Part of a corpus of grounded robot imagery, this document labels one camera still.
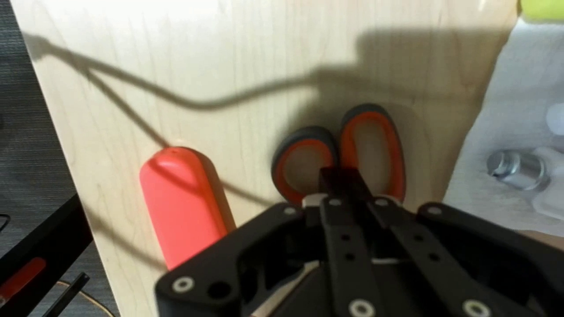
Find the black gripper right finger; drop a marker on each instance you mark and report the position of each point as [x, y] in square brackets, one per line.
[452, 264]

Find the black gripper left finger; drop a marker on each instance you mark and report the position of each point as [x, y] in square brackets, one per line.
[350, 275]

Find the silver knob on chair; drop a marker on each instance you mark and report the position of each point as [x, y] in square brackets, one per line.
[517, 169]

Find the long red plastic case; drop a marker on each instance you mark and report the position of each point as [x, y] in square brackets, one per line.
[182, 205]

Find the yellow green object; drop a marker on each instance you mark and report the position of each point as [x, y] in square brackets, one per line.
[544, 9]

